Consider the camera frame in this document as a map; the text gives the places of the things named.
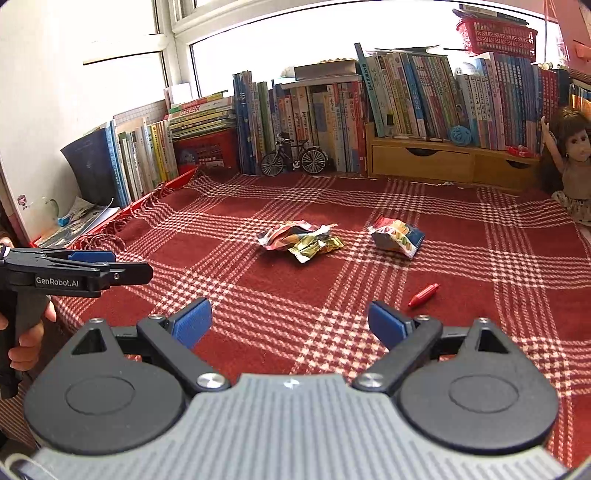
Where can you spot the colourful snack wrapper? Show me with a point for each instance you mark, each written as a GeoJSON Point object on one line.
{"type": "Point", "coordinates": [285, 235]}

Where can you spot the far left upright books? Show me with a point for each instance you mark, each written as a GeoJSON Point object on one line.
{"type": "Point", "coordinates": [117, 164]}

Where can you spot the pink hanging bag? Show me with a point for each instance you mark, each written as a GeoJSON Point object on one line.
{"type": "Point", "coordinates": [573, 18]}

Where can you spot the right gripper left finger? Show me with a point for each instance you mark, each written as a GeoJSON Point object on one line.
{"type": "Point", "coordinates": [190, 324]}

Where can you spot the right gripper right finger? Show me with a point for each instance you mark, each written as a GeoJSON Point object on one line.
{"type": "Point", "coordinates": [389, 325]}

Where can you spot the miniature black bicycle model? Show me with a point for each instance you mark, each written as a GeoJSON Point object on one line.
{"type": "Point", "coordinates": [293, 155]}

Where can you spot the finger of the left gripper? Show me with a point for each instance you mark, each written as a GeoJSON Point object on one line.
{"type": "Point", "coordinates": [92, 256]}

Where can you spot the small gold foil wrapper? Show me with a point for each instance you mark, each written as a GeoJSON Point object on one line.
{"type": "Point", "coordinates": [313, 245]}

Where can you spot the person's left hand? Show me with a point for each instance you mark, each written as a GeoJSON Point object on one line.
{"type": "Point", "coordinates": [25, 355]}

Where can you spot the stack of flat books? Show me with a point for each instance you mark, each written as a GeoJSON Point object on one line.
{"type": "Point", "coordinates": [203, 116]}

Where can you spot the blue yarn flower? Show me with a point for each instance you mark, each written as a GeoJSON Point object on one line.
{"type": "Point", "coordinates": [461, 136]}

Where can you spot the red white plaid tablecloth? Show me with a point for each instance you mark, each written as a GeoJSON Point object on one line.
{"type": "Point", "coordinates": [516, 259]}

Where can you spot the white blue snack packet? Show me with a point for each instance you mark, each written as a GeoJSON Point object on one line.
{"type": "Point", "coordinates": [394, 235]}

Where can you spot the left row upright books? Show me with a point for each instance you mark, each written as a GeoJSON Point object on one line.
{"type": "Point", "coordinates": [324, 103]}

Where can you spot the red plastic basket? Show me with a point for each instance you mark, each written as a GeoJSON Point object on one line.
{"type": "Point", "coordinates": [483, 35]}

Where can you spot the books on wooden organizer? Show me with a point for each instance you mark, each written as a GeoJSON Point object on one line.
{"type": "Point", "coordinates": [500, 98]}

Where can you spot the wooden drawer organizer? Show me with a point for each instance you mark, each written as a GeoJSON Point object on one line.
{"type": "Point", "coordinates": [445, 162]}

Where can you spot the brown haired doll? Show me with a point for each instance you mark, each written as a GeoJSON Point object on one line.
{"type": "Point", "coordinates": [565, 162]}

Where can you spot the red box with print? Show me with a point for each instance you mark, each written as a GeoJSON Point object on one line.
{"type": "Point", "coordinates": [217, 149]}

